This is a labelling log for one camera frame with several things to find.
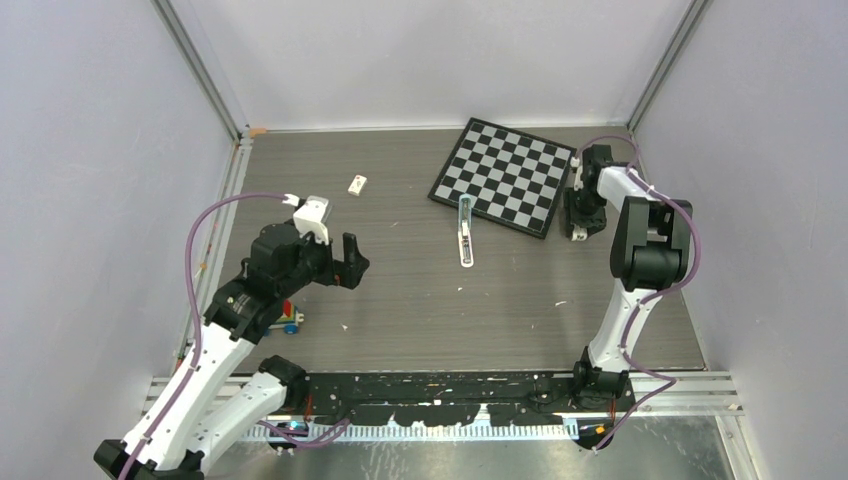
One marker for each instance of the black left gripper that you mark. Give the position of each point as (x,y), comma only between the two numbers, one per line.
(346,273)

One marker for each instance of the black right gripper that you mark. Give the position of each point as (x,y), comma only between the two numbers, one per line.
(592,223)

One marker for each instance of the white staple box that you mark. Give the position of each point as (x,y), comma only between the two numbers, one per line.
(578,234)

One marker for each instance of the small white domino tile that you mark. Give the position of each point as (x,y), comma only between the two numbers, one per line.
(357,185)

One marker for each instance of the light blue white stapler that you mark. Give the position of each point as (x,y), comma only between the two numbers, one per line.
(464,231)

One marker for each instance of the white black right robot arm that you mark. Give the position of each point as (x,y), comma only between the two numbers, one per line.
(650,254)

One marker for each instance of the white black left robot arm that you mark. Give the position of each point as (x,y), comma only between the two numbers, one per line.
(182,436)

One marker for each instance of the black white chessboard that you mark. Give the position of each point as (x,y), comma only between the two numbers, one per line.
(514,178)

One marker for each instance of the colourful wooden toy car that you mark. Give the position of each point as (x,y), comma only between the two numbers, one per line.
(290,320)

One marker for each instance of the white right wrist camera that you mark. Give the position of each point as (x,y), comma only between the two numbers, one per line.
(577,168)

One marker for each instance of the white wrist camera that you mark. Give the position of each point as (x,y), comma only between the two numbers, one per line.
(577,168)
(310,217)

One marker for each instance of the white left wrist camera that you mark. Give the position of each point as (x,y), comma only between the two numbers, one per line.
(310,217)

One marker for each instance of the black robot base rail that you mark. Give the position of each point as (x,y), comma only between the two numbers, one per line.
(511,398)

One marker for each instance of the right aluminium corner post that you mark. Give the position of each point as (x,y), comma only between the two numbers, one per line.
(681,36)

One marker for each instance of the aluminium corner post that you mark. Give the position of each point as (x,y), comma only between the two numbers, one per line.
(184,43)
(681,36)

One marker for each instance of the left aluminium corner post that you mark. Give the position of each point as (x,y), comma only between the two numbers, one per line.
(184,43)

